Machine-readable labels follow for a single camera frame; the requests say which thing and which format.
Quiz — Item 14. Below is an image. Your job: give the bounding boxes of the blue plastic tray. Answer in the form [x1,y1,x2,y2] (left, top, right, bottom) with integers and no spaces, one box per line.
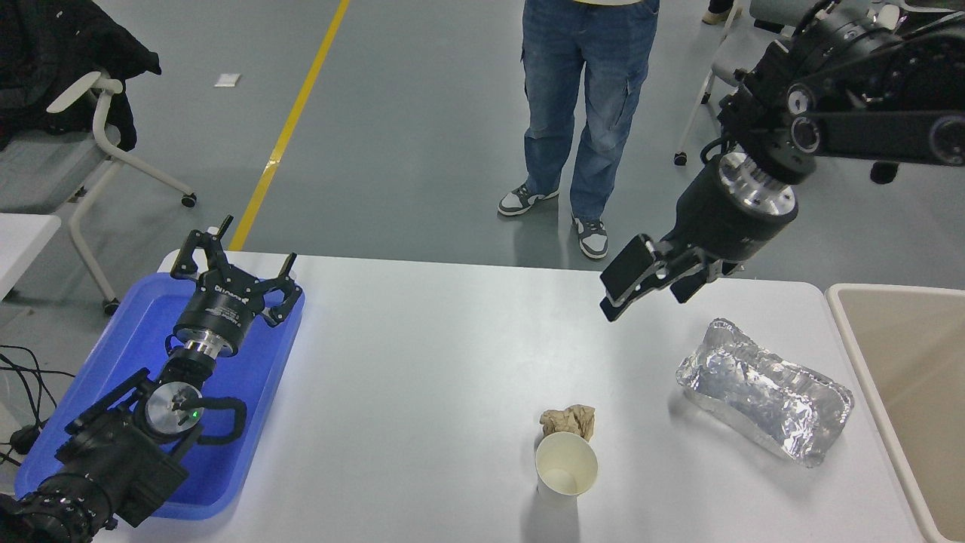
[14,271,305,523]

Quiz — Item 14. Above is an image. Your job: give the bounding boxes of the black cables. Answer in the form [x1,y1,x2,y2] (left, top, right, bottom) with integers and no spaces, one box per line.
[0,345,76,468]

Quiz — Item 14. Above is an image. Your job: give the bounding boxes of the black jacket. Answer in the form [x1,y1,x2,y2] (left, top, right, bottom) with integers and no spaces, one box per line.
[0,0,162,152]

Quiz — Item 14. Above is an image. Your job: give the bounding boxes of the crumpled tan paper ball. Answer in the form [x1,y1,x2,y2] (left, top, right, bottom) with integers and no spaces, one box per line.
[539,404,596,442]

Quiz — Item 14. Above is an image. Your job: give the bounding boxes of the white-framed office chair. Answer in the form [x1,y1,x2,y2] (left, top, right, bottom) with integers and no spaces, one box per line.
[0,72,198,316]

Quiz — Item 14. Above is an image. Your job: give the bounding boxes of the large pale bin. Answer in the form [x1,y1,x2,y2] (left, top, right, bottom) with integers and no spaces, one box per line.
[826,283,965,543]

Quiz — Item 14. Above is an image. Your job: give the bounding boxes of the white side table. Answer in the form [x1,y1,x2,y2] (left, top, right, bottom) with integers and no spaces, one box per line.
[0,214,62,301]

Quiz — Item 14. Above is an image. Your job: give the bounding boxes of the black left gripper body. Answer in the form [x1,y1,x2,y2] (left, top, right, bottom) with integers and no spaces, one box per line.
[175,271,266,357]

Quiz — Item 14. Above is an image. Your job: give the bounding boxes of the grey chair with white frame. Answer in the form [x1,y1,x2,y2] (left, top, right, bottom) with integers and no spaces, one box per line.
[673,0,902,185]

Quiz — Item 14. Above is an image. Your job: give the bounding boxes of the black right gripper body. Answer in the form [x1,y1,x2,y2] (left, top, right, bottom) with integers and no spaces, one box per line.
[663,162,798,263]

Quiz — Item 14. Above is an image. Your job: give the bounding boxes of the white paper cup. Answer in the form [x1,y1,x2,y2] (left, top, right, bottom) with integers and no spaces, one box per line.
[535,431,599,500]

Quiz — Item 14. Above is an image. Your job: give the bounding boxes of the crumpled silver foil tray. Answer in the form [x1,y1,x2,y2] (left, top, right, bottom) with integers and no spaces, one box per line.
[675,318,855,468]

